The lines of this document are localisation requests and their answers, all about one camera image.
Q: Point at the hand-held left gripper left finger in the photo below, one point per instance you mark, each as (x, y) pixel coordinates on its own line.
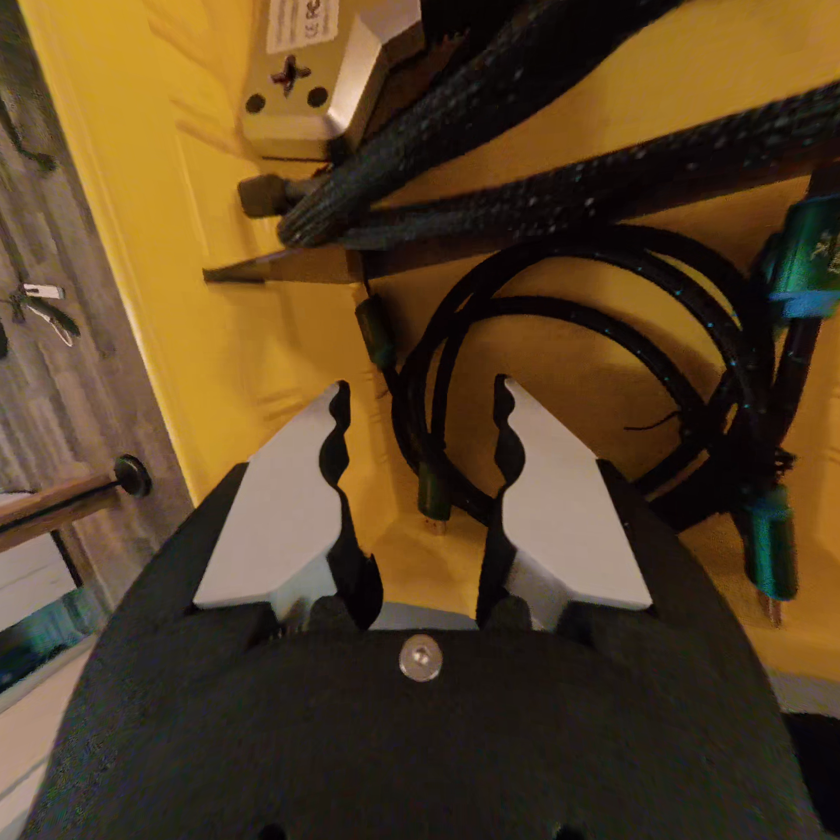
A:
(275, 525)

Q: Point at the yellow plastic bin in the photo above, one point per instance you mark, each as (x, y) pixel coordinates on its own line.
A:
(197, 328)

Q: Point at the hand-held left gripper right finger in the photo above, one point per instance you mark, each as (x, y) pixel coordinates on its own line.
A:
(571, 531)

